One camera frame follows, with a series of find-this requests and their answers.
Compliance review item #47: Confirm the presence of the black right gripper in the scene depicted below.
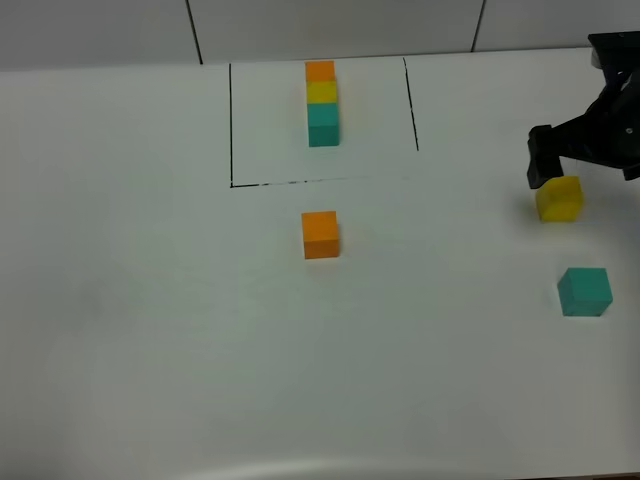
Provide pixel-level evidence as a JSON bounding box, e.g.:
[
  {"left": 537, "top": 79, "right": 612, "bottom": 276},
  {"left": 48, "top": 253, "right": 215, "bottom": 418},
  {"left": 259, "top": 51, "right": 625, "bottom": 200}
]
[{"left": 527, "top": 68, "right": 639, "bottom": 189}]

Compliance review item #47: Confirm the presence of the teal template block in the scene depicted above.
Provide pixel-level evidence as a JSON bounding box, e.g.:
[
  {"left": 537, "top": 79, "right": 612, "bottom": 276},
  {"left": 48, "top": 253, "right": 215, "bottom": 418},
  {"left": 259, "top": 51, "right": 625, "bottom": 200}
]
[{"left": 307, "top": 103, "right": 340, "bottom": 147}]

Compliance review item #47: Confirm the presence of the yellow template block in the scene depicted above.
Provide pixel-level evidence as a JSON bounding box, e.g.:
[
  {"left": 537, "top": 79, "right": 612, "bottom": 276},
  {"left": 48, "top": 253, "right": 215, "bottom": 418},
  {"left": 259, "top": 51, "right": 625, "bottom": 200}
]
[{"left": 306, "top": 80, "right": 338, "bottom": 104}]

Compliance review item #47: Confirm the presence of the orange template block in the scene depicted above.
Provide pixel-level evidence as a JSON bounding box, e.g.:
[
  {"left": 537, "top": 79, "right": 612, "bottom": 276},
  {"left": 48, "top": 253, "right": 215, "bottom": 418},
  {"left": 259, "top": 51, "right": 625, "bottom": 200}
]
[{"left": 305, "top": 61, "right": 336, "bottom": 83}]

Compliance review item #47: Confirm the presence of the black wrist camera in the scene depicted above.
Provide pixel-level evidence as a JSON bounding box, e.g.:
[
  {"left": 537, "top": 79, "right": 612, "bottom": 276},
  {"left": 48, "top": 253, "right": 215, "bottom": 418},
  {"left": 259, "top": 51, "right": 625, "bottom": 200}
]
[{"left": 588, "top": 31, "right": 640, "bottom": 86}]

